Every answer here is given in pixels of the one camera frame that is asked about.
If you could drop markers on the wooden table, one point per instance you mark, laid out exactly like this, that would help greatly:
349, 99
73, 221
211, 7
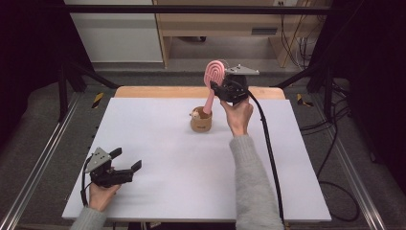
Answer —
159, 92

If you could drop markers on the person's right hand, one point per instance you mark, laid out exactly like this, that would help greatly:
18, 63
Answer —
237, 116

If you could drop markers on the black horizontal frame bar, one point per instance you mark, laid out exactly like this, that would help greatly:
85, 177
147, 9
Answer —
191, 9

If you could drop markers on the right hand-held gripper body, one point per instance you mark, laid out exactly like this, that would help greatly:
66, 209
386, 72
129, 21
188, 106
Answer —
234, 87

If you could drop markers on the yellow black tape marker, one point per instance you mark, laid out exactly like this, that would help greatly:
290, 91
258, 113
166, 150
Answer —
97, 99

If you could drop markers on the aluminium rail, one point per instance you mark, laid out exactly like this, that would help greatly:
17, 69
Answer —
357, 185
35, 163

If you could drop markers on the beige wooden desk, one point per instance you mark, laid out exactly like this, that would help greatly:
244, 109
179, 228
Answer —
223, 24

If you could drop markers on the black curtain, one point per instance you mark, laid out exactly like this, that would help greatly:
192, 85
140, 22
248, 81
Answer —
28, 48
376, 64

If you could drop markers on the pink hairbrush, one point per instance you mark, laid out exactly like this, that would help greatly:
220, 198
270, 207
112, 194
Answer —
213, 72

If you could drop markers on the white cabinet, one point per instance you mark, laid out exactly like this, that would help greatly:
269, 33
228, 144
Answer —
118, 35

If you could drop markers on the black metal stand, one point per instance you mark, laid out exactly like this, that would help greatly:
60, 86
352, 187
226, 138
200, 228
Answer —
63, 92
327, 92

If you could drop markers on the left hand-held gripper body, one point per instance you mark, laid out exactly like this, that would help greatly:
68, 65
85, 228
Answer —
105, 175

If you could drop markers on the tan pen holder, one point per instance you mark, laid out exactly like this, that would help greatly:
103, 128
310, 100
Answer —
201, 124

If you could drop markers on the small cream animal figure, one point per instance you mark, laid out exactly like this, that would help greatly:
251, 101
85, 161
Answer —
194, 115

